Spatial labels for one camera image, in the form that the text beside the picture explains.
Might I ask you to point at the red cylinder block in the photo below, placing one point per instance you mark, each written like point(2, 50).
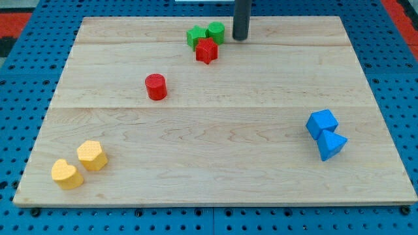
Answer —
point(156, 86)

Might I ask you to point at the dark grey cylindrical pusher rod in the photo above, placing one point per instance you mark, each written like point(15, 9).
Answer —
point(241, 18)

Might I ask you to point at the yellow hexagon block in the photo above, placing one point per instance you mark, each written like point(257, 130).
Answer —
point(91, 155)

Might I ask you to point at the blue cube block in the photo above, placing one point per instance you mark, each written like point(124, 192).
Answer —
point(320, 121)

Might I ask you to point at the yellow heart block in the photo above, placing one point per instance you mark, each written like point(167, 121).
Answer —
point(65, 175)

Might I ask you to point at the light wooden board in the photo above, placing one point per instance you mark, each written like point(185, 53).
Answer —
point(231, 133)

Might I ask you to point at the green star block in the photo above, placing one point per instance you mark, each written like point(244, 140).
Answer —
point(194, 34)

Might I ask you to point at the blue triangular prism block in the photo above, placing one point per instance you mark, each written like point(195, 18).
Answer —
point(329, 144)

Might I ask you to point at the green cylinder block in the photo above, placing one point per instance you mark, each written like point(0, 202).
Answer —
point(216, 31)

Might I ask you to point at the red star block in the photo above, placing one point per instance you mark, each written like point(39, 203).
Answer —
point(206, 50)

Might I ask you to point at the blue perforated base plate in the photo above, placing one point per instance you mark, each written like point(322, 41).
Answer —
point(31, 72)

